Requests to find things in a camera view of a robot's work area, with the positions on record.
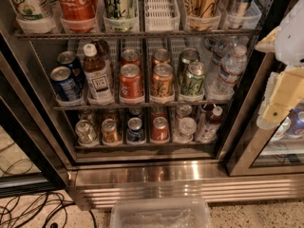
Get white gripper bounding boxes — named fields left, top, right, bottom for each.
left=255, top=28, right=304, bottom=130

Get clear water bottle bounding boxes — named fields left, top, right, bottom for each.
left=215, top=45, right=247, bottom=94
left=204, top=36, right=238, bottom=81

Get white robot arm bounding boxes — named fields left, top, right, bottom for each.
left=255, top=0, right=304, bottom=130

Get bottom shelf tea bottle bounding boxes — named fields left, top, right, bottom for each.
left=195, top=106, right=223, bottom=143

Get glass fridge door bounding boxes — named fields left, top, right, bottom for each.
left=218, top=0, right=304, bottom=178

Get bottom shelf water bottle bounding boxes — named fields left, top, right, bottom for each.
left=173, top=117, right=197, bottom=143

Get bottom shelf red can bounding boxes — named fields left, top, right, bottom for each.
left=151, top=117, right=168, bottom=141

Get top shelf green can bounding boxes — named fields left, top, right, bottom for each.
left=105, top=0, right=136, bottom=20

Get bottom shelf blue can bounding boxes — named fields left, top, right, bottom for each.
left=127, top=118, right=145, bottom=143

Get stainless steel fridge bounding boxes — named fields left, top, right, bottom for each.
left=0, top=0, right=304, bottom=210

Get rear tea bottle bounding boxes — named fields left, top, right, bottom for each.
left=91, top=39, right=114, bottom=81

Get front pure leaf tea bottle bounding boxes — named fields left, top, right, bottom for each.
left=83, top=44, right=112, bottom=100

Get bottom shelf orange can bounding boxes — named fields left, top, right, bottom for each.
left=102, top=119, right=121, bottom=143

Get top shelf coca-cola can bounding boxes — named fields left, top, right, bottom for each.
left=59, top=0, right=96, bottom=21

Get top shelf 7up can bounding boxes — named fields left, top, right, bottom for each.
left=11, top=0, right=53, bottom=21

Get rear green lacroix can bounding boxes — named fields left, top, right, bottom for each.
left=178, top=47, right=200, bottom=84

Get green lacroix can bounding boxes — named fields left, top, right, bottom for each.
left=180, top=62, right=206, bottom=96
left=178, top=47, right=200, bottom=84

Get front green lacroix can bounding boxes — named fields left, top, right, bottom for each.
left=180, top=62, right=206, bottom=96

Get blue can behind door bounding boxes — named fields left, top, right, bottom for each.
left=286, top=107, right=304, bottom=139

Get rear orange lacroix can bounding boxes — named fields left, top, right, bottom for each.
left=151, top=48, right=171, bottom=67

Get orange lacroix can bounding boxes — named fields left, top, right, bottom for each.
left=151, top=64, right=173, bottom=98
left=151, top=48, right=171, bottom=67

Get empty white plastic tray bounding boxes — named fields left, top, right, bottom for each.
left=144, top=0, right=181, bottom=31

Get front orange lacroix can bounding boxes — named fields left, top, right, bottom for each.
left=151, top=64, right=173, bottom=98

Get rear red coke can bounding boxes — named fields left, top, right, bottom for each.
left=121, top=48, right=142, bottom=67

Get red coke can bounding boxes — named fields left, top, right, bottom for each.
left=121, top=48, right=142, bottom=67
left=120, top=64, right=143, bottom=99

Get front red coke can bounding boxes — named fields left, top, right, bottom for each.
left=120, top=64, right=143, bottom=99

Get rear blue pepsi can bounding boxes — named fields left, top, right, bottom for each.
left=57, top=51, right=86, bottom=89

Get blue pepsi can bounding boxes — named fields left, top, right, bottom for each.
left=57, top=51, right=86, bottom=89
left=50, top=66, right=81, bottom=102

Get front blue pepsi can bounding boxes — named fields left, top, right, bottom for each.
left=50, top=66, right=81, bottom=102

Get clear plastic bin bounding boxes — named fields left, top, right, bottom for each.
left=110, top=197, right=214, bottom=228

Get black floor cables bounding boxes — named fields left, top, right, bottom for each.
left=0, top=141, right=98, bottom=228

